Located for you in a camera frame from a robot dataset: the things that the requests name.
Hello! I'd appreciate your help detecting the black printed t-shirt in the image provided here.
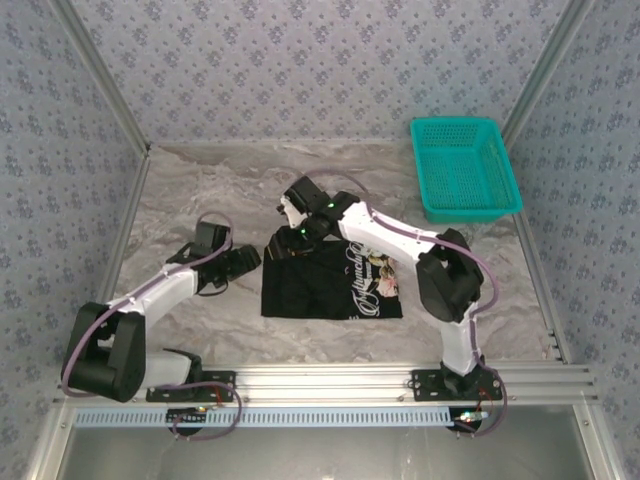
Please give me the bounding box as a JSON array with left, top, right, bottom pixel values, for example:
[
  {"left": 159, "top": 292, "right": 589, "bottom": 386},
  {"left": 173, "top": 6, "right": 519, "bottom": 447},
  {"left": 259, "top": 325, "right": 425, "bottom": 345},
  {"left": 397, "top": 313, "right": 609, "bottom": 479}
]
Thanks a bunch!
[{"left": 260, "top": 238, "right": 404, "bottom": 321}]

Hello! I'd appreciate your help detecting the teal plastic mesh basket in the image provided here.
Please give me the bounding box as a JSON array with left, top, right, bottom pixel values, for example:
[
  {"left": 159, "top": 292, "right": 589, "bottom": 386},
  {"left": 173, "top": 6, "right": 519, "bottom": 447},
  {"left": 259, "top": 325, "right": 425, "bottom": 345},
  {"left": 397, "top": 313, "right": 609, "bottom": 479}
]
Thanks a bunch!
[{"left": 409, "top": 117, "right": 525, "bottom": 225}]

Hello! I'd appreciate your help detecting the black controller board with LED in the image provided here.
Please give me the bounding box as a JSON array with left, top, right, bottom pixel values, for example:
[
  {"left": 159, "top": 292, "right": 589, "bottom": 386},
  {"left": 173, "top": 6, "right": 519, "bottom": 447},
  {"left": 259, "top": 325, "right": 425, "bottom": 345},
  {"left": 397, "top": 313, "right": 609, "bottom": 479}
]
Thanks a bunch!
[
  {"left": 451, "top": 407, "right": 489, "bottom": 432},
  {"left": 166, "top": 407, "right": 208, "bottom": 427}
]

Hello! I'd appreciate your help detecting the grey metal lower panel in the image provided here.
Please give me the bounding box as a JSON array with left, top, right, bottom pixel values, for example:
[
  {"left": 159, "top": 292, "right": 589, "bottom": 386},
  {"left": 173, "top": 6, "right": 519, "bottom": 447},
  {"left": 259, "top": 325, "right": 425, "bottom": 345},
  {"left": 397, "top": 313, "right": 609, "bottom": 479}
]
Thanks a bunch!
[{"left": 59, "top": 427, "right": 601, "bottom": 480}]

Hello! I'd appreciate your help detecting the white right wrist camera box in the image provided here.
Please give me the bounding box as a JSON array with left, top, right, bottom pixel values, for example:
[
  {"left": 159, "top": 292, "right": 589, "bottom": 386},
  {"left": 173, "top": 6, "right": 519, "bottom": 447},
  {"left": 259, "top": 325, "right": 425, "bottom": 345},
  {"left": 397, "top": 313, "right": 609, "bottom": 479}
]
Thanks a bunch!
[{"left": 278, "top": 195, "right": 305, "bottom": 230}]

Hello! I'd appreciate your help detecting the aluminium table end rail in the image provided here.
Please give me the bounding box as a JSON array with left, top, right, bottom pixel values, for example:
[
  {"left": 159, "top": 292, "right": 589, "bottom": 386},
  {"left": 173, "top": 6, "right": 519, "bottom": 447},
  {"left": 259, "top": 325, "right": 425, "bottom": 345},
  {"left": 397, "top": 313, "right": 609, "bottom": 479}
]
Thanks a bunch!
[{"left": 149, "top": 140, "right": 412, "bottom": 149}]

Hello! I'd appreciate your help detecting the aluminium table side rail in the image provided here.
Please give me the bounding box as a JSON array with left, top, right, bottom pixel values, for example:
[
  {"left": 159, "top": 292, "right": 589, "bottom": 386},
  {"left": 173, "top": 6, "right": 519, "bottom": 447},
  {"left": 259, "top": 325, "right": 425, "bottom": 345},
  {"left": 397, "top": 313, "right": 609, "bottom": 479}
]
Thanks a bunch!
[
  {"left": 499, "top": 132, "right": 574, "bottom": 365},
  {"left": 74, "top": 147, "right": 154, "bottom": 369}
]

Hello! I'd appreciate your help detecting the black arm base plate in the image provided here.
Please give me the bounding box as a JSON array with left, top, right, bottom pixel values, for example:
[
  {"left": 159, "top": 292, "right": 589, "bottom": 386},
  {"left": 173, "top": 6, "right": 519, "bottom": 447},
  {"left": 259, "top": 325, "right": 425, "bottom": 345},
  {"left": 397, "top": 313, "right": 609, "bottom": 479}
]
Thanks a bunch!
[
  {"left": 410, "top": 368, "right": 504, "bottom": 403},
  {"left": 145, "top": 369, "right": 237, "bottom": 404}
]

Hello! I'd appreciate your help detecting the purple cable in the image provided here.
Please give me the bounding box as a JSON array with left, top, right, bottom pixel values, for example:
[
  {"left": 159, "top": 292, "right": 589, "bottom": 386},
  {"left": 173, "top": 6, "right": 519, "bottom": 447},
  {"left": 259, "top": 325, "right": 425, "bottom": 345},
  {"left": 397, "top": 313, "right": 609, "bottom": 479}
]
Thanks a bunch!
[
  {"left": 298, "top": 168, "right": 509, "bottom": 439},
  {"left": 59, "top": 212, "right": 244, "bottom": 442}
]

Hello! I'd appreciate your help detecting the aluminium mounting rail beam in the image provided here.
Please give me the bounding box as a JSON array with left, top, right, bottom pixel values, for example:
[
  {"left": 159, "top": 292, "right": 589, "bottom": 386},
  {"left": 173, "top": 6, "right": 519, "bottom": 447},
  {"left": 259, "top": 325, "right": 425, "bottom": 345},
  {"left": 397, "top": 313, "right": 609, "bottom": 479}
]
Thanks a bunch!
[{"left": 53, "top": 363, "right": 599, "bottom": 405}]

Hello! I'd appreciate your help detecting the aluminium frame post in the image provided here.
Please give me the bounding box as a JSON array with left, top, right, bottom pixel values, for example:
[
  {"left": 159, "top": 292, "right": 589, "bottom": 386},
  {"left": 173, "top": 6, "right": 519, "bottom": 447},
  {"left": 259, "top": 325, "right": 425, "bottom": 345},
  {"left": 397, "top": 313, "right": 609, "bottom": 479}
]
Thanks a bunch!
[
  {"left": 501, "top": 0, "right": 599, "bottom": 139},
  {"left": 49, "top": 0, "right": 153, "bottom": 156}
]

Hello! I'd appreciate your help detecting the grey slotted cable duct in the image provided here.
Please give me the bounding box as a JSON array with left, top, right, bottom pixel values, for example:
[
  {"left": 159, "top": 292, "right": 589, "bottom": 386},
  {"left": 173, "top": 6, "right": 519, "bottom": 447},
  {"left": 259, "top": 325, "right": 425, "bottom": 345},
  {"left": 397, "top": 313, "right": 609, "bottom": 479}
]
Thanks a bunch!
[{"left": 74, "top": 405, "right": 454, "bottom": 429}]

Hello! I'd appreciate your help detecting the aluminium frame leg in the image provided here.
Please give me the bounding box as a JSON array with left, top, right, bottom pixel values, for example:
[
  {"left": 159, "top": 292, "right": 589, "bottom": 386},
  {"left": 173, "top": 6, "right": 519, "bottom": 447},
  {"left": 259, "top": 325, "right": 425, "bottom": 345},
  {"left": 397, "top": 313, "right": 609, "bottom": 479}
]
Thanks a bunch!
[
  {"left": 24, "top": 403, "right": 76, "bottom": 480},
  {"left": 572, "top": 403, "right": 621, "bottom": 480}
]

